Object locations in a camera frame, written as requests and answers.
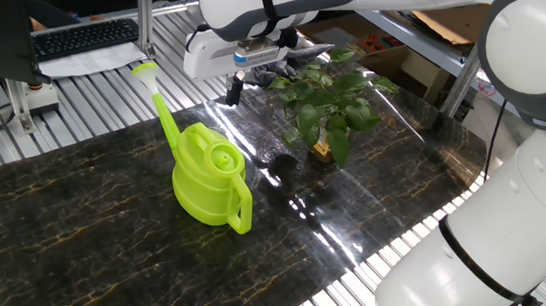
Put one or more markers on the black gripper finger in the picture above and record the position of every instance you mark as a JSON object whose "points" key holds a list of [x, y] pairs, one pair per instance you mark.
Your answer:
{"points": [[230, 98], [240, 83]]}

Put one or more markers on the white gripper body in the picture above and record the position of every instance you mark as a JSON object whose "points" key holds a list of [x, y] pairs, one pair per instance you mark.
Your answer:
{"points": [[206, 59]]}

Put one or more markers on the lime green watering can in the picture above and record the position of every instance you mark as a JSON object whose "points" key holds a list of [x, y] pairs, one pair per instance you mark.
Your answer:
{"points": [[206, 189]]}

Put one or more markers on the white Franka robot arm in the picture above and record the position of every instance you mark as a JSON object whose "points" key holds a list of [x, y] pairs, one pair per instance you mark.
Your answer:
{"points": [[534, 208]]}

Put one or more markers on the green leafy potted plant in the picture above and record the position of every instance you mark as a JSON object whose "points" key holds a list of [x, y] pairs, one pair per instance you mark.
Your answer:
{"points": [[318, 101]]}

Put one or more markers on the grey crumpled cloth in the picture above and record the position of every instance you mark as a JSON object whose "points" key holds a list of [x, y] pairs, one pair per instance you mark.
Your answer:
{"points": [[308, 51]]}

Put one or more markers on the white paper sheets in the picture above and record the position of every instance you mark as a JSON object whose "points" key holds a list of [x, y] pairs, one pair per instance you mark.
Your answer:
{"points": [[93, 62]]}

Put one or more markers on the black computer keyboard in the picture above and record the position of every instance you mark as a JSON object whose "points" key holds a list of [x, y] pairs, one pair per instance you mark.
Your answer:
{"points": [[86, 38]]}

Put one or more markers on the colourful small parts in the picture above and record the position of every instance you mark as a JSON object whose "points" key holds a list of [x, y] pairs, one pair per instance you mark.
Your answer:
{"points": [[375, 42]]}

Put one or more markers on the white base block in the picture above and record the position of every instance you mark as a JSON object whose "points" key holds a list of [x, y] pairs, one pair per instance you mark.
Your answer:
{"points": [[44, 99]]}

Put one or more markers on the open cardboard box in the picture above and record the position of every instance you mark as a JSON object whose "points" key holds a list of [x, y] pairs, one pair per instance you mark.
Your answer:
{"points": [[426, 70]]}

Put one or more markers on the black marble pattern mat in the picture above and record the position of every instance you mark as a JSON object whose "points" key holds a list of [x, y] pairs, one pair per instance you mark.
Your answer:
{"points": [[85, 241]]}

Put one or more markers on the brown cardboard sheet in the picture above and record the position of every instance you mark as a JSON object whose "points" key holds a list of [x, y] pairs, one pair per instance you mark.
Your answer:
{"points": [[456, 25]]}

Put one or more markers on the silver blue-tipped flange bracket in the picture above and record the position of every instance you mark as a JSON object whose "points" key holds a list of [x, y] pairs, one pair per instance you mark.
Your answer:
{"points": [[256, 54]]}

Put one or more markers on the aluminium frame post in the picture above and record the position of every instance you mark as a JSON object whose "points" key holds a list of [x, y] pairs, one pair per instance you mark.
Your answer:
{"points": [[145, 19]]}

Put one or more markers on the aluminium table frame beam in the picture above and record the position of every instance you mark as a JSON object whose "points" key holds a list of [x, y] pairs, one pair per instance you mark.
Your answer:
{"points": [[418, 43]]}

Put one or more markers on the short aluminium bracket post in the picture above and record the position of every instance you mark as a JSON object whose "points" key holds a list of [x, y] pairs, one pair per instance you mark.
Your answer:
{"points": [[19, 104]]}

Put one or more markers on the aluminium table frame leg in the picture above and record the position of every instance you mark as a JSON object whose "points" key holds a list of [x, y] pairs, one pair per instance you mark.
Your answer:
{"points": [[457, 87]]}

